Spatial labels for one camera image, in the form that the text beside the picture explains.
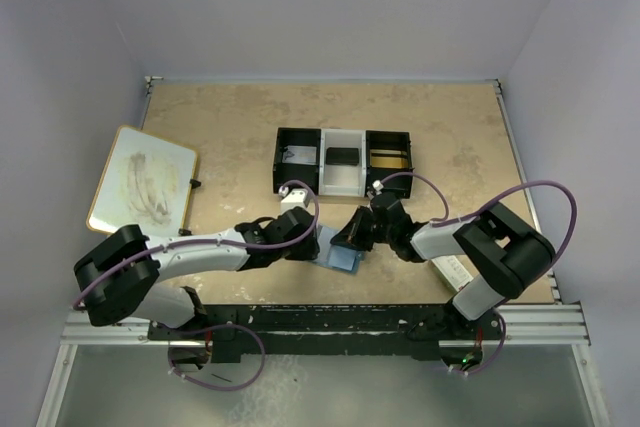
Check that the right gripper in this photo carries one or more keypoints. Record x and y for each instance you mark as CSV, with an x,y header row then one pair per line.
x,y
364,229

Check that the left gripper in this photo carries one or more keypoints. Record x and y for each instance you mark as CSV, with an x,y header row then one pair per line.
x,y
310,245

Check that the blue leather card holder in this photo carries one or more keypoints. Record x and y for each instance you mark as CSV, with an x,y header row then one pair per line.
x,y
334,257

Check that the black and white sorting tray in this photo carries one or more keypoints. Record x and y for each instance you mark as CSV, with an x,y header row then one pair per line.
x,y
343,181

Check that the white card box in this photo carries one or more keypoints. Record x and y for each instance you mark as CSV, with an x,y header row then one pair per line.
x,y
452,271

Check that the yellow framed whiteboard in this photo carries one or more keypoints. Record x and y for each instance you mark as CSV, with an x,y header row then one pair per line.
x,y
146,181

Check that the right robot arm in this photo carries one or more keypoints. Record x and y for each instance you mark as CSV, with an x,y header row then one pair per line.
x,y
508,253

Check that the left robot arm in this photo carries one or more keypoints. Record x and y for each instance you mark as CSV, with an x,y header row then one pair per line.
x,y
124,275

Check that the gold card in tray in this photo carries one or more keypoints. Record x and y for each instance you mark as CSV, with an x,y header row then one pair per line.
x,y
388,159

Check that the black card in tray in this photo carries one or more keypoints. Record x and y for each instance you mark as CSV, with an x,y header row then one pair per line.
x,y
342,156

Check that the white card in tray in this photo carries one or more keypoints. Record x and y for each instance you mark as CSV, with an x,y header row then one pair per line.
x,y
300,155

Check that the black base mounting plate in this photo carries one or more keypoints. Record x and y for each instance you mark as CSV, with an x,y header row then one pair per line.
x,y
419,331

